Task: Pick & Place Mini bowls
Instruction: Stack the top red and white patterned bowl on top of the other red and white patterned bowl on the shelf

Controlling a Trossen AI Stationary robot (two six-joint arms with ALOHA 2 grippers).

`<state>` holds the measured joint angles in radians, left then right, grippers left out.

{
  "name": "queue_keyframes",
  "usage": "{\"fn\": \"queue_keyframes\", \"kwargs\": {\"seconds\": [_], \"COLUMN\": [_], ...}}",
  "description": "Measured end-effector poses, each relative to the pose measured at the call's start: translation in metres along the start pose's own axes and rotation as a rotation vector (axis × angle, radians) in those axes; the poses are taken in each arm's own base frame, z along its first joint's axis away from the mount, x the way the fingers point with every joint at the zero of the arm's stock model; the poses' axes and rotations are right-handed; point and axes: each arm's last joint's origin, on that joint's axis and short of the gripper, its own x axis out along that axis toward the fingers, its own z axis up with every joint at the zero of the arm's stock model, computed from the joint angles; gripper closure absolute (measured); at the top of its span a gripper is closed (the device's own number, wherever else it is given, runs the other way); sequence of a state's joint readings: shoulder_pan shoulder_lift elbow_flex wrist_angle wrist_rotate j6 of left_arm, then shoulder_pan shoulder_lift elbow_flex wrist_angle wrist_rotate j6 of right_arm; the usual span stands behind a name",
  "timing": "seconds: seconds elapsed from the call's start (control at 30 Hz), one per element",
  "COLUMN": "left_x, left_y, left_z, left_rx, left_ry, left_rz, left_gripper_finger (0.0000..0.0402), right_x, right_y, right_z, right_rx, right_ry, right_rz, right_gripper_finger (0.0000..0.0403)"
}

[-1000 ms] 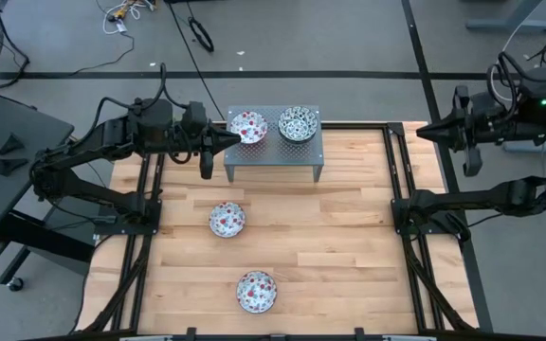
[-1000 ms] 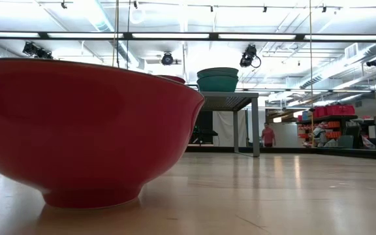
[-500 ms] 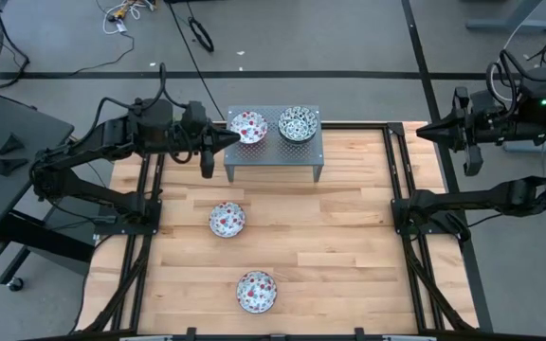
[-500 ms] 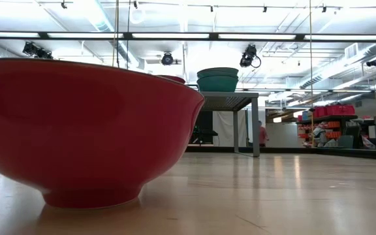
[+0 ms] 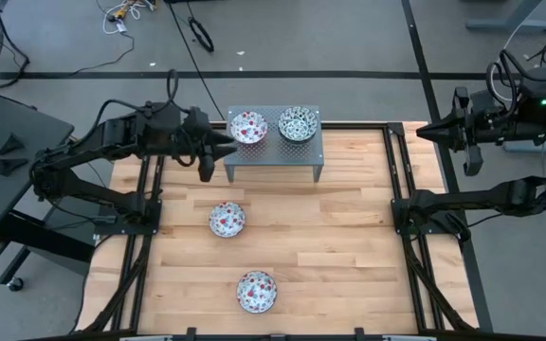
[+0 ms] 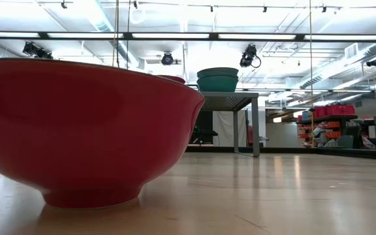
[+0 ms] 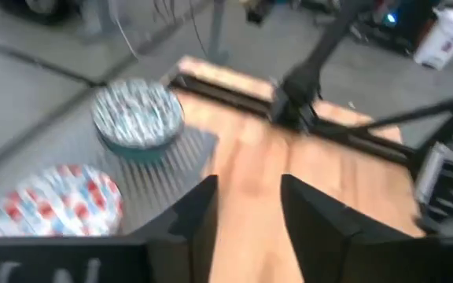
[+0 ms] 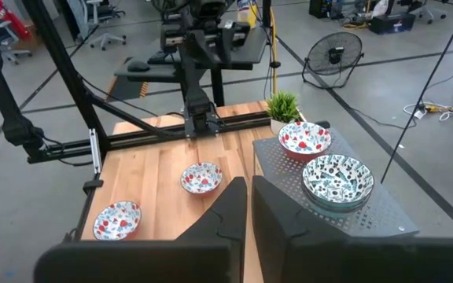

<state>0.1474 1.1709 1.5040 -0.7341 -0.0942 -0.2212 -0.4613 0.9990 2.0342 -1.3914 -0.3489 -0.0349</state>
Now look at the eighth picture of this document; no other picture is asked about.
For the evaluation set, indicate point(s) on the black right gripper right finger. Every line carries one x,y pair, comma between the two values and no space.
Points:
328,259

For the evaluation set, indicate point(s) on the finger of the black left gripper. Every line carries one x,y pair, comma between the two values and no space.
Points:
195,51
227,47

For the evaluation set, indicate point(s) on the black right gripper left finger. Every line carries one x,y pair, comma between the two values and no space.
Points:
195,259

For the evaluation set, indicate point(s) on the teal floral mini bowl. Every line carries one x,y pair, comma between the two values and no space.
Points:
338,178
328,205

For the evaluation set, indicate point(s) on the red floral mini bowl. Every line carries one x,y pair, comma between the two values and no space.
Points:
304,139
201,177

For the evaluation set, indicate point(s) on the large red bowl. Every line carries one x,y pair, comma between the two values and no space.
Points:
117,220

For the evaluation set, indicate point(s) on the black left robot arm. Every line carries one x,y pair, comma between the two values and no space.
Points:
199,110

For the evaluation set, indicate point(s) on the black desk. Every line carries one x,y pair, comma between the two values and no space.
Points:
246,53

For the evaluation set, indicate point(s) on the yellow white cleaner container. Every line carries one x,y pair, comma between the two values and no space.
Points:
246,13

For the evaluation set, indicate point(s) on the black computer mouse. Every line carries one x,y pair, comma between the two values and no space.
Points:
138,66

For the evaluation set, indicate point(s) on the black mat yellow edge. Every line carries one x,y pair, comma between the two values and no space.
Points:
126,88

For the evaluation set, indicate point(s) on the small potted green plant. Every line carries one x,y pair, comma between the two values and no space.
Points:
283,106

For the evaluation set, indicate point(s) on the white office chair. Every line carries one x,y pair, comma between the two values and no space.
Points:
107,36

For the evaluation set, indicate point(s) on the grey perforated metal shelf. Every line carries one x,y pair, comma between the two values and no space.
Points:
281,169

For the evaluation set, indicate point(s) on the black floor fan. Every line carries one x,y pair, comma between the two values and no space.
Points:
334,55

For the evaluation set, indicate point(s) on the black equipment box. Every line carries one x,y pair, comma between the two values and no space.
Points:
391,23

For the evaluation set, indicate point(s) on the red jacket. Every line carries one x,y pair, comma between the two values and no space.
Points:
10,19

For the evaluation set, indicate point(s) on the grey office chair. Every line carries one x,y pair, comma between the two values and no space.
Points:
4,37

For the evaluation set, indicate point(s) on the black aluminium rig frame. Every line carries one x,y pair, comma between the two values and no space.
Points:
152,135

